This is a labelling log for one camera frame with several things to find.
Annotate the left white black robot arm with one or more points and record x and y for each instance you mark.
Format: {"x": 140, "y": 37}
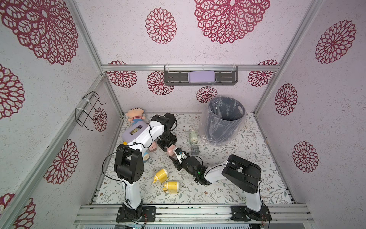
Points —
{"x": 129, "y": 158}

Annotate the clear plastic bin liner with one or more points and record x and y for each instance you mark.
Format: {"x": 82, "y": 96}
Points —
{"x": 220, "y": 126}

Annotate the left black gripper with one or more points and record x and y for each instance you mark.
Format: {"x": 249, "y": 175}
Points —
{"x": 163, "y": 146}

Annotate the green pencil sharpener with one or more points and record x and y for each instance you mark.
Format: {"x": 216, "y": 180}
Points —
{"x": 193, "y": 137}

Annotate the grey sharpener shavings tray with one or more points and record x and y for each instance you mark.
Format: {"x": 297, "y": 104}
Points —
{"x": 195, "y": 150}

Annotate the plush doll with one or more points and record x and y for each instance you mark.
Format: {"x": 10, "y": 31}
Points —
{"x": 135, "y": 115}

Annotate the black wire wall rack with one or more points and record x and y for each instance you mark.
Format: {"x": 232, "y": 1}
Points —
{"x": 92, "y": 116}

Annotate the yellow pencil sharpener upper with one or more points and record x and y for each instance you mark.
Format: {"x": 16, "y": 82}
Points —
{"x": 161, "y": 176}

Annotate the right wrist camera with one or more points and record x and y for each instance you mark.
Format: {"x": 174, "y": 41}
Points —
{"x": 180, "y": 154}

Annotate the purple soap box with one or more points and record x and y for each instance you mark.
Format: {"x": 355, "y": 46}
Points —
{"x": 201, "y": 77}

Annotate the grey trash bin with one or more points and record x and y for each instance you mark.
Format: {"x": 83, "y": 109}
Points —
{"x": 224, "y": 120}

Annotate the pink pencil sharpener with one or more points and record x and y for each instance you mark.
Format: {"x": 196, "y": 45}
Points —
{"x": 153, "y": 147}
{"x": 171, "y": 150}

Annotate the aluminium front rail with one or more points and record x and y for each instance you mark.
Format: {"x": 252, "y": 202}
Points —
{"x": 199, "y": 214}

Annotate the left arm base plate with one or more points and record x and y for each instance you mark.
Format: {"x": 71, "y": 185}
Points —
{"x": 143, "y": 214}

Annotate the yellow pencil sharpener lower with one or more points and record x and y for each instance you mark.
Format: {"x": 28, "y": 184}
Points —
{"x": 172, "y": 187}

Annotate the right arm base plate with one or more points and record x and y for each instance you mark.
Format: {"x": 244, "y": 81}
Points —
{"x": 248, "y": 213}

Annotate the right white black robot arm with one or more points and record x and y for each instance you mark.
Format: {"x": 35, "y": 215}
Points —
{"x": 242, "y": 173}

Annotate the dark grey wall shelf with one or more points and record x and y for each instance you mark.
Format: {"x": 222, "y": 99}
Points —
{"x": 178, "y": 75}

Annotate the yellow pencil sharpener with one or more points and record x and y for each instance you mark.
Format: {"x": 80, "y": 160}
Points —
{"x": 172, "y": 187}
{"x": 161, "y": 176}

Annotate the blue pencil sharpener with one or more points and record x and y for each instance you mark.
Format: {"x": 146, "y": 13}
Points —
{"x": 146, "y": 157}

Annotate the purple tissue box toy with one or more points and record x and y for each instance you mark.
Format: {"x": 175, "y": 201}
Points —
{"x": 133, "y": 132}

